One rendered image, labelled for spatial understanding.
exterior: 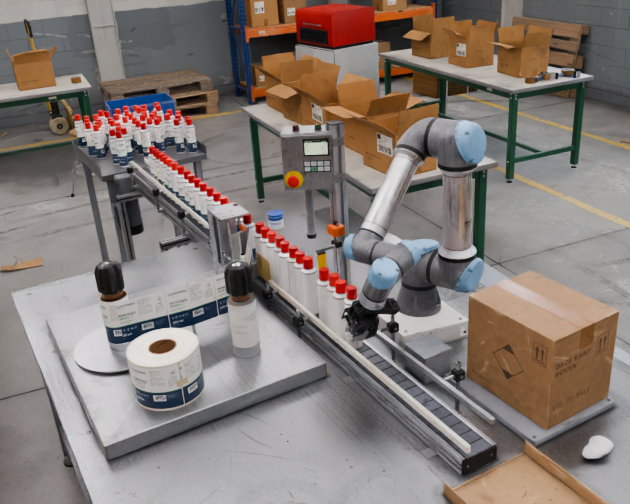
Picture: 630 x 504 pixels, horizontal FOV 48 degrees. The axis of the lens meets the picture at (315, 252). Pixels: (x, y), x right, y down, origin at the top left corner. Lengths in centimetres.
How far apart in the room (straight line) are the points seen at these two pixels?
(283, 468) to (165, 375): 41
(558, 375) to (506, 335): 16
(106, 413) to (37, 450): 147
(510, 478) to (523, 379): 27
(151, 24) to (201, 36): 66
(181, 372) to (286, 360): 35
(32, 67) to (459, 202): 582
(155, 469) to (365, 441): 55
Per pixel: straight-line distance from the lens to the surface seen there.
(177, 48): 982
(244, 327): 216
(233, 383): 211
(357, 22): 774
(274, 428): 201
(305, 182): 231
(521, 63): 627
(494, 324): 197
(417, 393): 202
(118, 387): 220
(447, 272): 223
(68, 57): 962
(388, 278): 186
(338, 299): 216
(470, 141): 205
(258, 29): 921
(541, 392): 193
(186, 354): 200
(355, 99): 454
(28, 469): 347
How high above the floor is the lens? 208
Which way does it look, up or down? 25 degrees down
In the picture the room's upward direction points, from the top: 4 degrees counter-clockwise
